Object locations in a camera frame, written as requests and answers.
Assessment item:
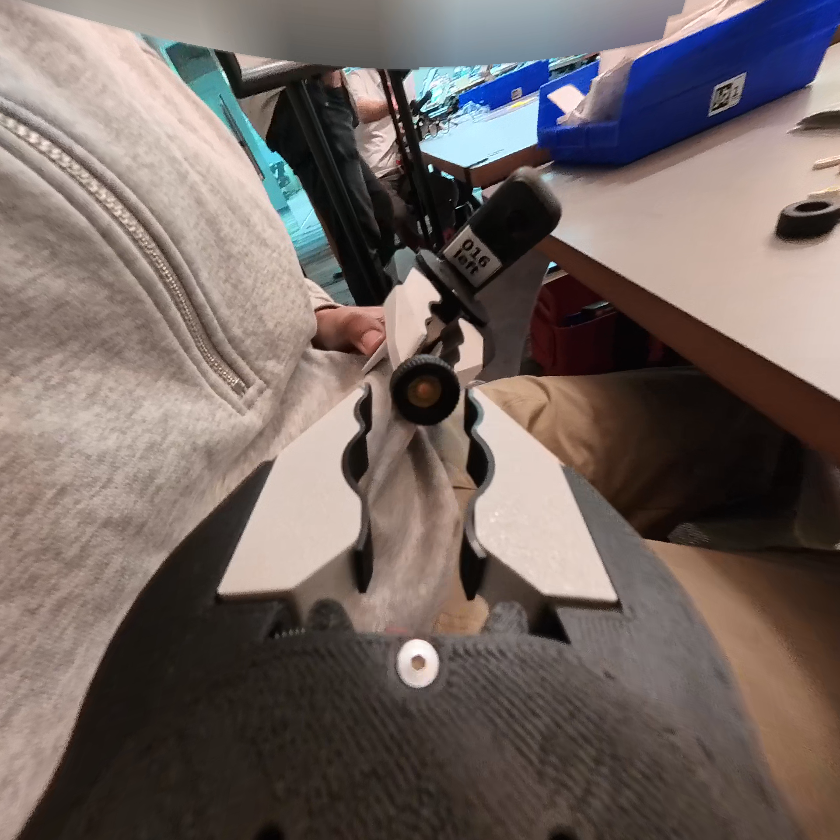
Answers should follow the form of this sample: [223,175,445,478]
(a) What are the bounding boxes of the crumpled white paper bags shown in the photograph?
[546,0,664,127]

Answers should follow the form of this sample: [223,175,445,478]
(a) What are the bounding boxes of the open instruction booklet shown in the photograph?
[786,108,840,135]

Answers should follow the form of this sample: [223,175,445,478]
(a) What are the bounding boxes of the red storage crate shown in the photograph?
[530,276,621,376]

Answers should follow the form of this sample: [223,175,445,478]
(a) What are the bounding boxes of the person's tan trousers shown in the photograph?
[433,366,840,840]

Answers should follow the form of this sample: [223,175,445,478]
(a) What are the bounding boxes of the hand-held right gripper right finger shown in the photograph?
[459,386,622,627]

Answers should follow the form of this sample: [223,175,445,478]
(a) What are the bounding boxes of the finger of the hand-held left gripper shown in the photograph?
[362,270,442,378]
[430,308,492,387]

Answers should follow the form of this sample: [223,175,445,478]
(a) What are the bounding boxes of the person's left forearm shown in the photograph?
[308,341,476,631]

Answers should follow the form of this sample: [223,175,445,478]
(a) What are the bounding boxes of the pile of loose lego pieces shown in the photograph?
[806,152,840,199]

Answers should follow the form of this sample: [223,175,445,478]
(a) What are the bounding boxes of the blue plastic bin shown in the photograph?
[537,0,840,166]
[458,59,551,111]

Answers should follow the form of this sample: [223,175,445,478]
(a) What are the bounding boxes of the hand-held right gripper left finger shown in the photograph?
[217,384,376,616]

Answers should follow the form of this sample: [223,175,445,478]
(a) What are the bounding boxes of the person's left hand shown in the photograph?
[314,305,389,357]

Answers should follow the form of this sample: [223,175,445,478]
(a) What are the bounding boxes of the black lego tyre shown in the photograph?
[774,199,840,242]
[389,354,462,427]

